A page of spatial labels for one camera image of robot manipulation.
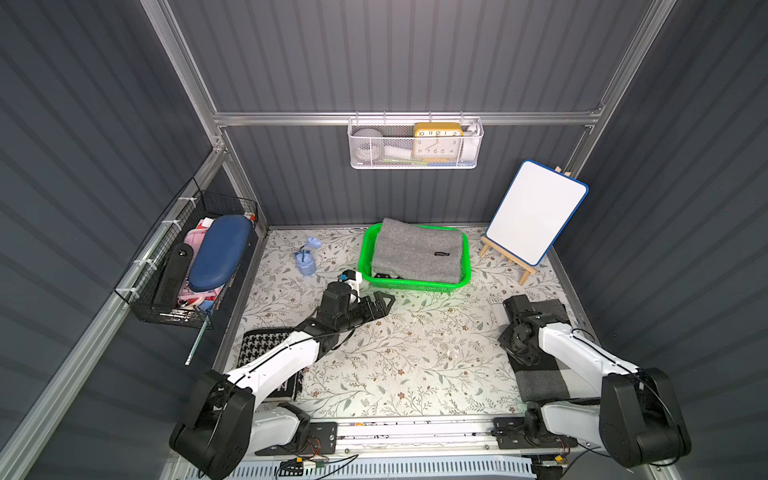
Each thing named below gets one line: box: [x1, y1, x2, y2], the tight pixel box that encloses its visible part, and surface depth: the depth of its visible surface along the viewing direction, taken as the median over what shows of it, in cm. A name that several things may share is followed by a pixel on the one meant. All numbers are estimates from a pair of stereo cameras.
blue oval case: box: [189, 214, 254, 292], surface depth 68 cm
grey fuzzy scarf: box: [371, 217, 464, 284], surface depth 102 cm
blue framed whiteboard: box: [485, 160, 590, 267], surface depth 91 cm
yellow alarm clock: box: [413, 122, 464, 163], surface depth 91 cm
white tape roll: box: [351, 128, 385, 161], surface depth 88 cm
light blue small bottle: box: [294, 236, 322, 277], surface depth 104 cm
